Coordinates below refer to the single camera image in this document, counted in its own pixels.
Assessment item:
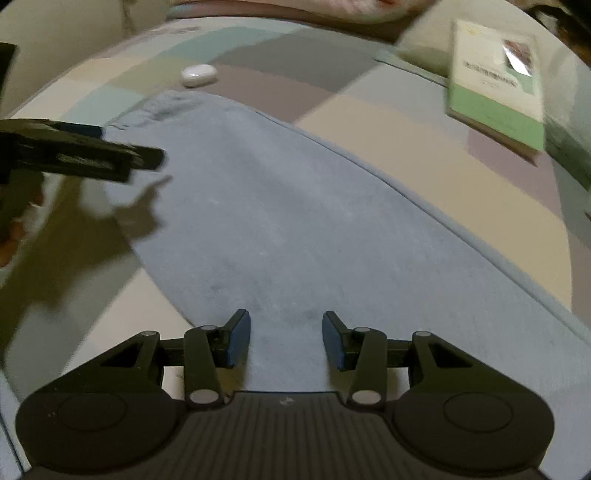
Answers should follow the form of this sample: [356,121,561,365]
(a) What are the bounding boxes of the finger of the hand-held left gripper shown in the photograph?
[9,119,105,139]
[16,136,166,183]

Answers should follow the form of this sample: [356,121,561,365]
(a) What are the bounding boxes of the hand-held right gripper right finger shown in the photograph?
[322,310,481,409]

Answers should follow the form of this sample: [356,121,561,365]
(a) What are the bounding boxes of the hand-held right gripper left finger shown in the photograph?
[99,308,252,409]

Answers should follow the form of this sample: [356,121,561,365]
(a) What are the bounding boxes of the light blue sweatpants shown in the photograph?
[104,90,591,393]

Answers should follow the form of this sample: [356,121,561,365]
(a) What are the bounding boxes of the person's left hand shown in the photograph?
[0,178,44,268]

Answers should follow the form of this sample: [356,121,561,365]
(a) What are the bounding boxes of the white earbud case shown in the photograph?
[181,65,217,88]

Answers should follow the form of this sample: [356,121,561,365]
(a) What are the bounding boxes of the bed with patchwork sheet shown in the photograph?
[0,18,591,416]

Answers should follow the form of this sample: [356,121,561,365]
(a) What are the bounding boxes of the pink folded quilt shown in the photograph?
[166,0,444,24]

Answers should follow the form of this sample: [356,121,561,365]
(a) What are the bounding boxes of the green and white book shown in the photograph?
[443,18,548,160]

